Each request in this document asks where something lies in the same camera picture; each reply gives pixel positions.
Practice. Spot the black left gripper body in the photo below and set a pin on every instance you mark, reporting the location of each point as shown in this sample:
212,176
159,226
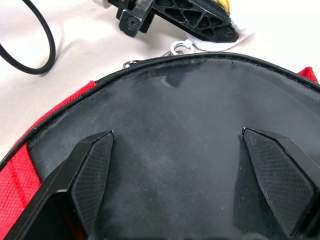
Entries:
132,15

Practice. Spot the white yellow fabric pull tab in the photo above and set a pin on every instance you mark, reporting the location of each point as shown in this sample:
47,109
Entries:
215,46

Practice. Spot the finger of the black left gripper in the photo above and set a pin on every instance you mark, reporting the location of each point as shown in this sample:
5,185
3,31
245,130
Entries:
225,32

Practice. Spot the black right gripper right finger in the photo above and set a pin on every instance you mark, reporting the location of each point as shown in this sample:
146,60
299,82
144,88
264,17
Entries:
282,180

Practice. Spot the black and red paddle case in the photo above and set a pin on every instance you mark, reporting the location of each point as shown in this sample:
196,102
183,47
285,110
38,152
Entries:
175,112

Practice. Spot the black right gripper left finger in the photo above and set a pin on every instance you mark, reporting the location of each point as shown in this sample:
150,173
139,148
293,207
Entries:
87,175

